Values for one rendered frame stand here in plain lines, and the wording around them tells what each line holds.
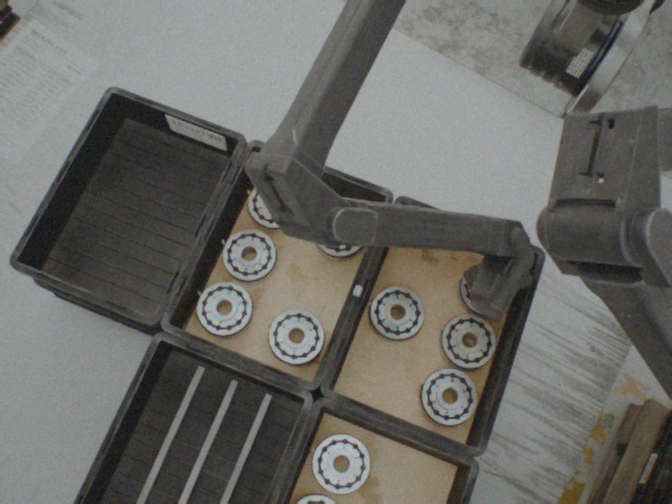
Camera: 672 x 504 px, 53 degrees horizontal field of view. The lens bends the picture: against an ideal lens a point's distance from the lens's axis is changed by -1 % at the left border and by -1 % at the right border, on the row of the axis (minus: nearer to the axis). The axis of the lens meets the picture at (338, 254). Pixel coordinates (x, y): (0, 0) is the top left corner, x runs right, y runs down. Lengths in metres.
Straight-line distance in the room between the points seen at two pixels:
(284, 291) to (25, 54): 0.88
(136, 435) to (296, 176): 0.71
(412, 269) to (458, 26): 1.48
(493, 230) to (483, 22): 1.73
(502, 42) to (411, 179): 1.21
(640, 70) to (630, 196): 2.22
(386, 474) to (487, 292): 0.40
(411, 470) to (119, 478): 0.52
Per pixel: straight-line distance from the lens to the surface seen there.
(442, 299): 1.33
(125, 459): 1.31
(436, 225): 0.93
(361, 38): 0.81
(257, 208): 1.33
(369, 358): 1.28
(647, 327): 0.66
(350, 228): 0.77
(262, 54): 1.68
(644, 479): 2.12
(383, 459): 1.27
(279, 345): 1.26
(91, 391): 1.47
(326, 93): 0.77
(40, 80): 1.75
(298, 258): 1.32
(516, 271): 1.12
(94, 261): 1.39
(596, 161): 0.60
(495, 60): 2.61
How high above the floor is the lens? 2.09
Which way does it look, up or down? 72 degrees down
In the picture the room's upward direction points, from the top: 8 degrees clockwise
